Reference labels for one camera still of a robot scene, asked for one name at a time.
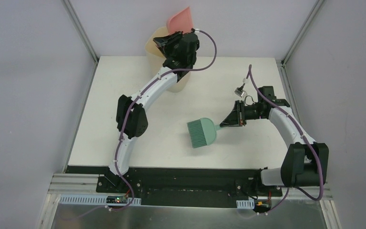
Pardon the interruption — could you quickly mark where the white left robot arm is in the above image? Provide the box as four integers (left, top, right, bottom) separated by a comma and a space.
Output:
108, 29, 200, 193

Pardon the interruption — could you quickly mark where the pink plastic dustpan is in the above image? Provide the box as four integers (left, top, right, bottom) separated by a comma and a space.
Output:
166, 7, 194, 35

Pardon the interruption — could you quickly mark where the green hand brush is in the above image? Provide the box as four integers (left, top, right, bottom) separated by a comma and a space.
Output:
186, 117, 223, 148

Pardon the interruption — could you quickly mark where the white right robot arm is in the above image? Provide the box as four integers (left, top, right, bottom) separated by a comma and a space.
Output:
219, 86, 329, 196

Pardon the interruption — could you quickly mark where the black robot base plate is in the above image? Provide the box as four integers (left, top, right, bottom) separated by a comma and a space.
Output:
96, 167, 283, 208

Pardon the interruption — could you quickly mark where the beige plastic waste bin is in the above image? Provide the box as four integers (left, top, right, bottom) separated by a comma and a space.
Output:
144, 26, 192, 93

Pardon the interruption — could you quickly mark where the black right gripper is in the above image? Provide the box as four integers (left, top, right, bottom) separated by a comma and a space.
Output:
221, 100, 266, 127

